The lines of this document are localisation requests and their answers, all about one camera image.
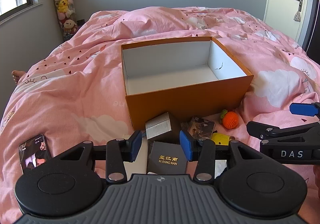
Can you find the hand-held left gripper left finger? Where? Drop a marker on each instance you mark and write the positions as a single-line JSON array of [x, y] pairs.
[[135, 145]]

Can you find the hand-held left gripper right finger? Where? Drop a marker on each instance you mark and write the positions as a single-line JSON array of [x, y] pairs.
[[186, 145]]

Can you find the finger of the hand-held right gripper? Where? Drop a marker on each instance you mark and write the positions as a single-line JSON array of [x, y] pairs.
[[280, 131], [298, 109]]

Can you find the orange cardboard box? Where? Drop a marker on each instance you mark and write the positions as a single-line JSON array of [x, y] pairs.
[[185, 104]]

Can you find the black box with gold print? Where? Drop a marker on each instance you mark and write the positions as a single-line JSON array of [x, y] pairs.
[[167, 159]]

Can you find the printed photo card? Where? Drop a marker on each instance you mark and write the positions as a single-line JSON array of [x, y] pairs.
[[200, 126]]

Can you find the small silver grey box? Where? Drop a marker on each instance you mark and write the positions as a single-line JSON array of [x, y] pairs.
[[160, 127]]

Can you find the yellow toy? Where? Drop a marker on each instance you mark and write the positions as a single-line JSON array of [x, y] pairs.
[[220, 138]]

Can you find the orange crochet toy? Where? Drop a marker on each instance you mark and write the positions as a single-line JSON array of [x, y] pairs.
[[230, 120]]

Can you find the pink cloud print blanket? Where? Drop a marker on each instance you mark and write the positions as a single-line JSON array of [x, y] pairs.
[[75, 84]]

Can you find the small hanging sachet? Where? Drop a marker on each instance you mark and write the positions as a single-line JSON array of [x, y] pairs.
[[297, 17]]

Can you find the black smartphone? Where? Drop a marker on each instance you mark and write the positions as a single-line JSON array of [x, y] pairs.
[[33, 154]]

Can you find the clear tube of plush toys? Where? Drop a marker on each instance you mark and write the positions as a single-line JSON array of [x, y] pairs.
[[64, 6]]

